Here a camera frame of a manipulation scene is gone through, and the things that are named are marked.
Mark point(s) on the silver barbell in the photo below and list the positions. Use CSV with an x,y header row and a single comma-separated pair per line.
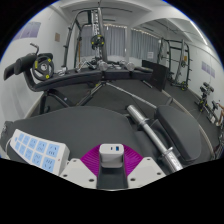
x,y
150,133

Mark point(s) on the black squat rack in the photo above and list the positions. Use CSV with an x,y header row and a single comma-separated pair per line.
x,y
182,63

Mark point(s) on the black weight plate yellow marks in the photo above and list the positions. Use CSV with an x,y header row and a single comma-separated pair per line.
x,y
37,68

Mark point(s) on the white paper sign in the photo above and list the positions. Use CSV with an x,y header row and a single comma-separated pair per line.
x,y
150,55

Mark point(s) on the white power strip blue sockets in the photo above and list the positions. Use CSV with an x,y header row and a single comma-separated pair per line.
x,y
36,150

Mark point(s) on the small brown wall board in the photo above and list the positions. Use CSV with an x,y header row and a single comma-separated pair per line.
x,y
57,37

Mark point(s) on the long ceiling light strip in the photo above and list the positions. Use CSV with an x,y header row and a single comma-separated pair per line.
x,y
199,32

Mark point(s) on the white charger block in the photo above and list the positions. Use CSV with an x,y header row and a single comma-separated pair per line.
x,y
111,155

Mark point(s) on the black padded bench seat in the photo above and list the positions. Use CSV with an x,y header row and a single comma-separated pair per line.
x,y
180,133

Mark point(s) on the black weight plate on rack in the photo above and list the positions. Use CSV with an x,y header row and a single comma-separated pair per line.
x,y
97,40

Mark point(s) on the black upright panel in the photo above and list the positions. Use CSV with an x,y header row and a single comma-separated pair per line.
x,y
156,75

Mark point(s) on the person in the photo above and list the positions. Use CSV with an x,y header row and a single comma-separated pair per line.
x,y
221,113

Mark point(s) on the grey window curtains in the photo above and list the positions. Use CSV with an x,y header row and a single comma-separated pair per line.
x,y
116,41

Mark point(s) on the black weight bench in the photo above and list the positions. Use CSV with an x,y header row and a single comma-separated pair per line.
x,y
73,77

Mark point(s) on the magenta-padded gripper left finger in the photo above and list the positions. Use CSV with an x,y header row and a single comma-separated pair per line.
x,y
80,173

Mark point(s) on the small purple wall poster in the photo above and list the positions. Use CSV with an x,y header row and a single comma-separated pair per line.
x,y
208,69

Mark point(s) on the black exercise bike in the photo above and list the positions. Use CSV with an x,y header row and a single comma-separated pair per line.
x,y
205,96

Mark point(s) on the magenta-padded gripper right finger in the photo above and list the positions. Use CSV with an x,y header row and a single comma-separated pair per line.
x,y
145,172

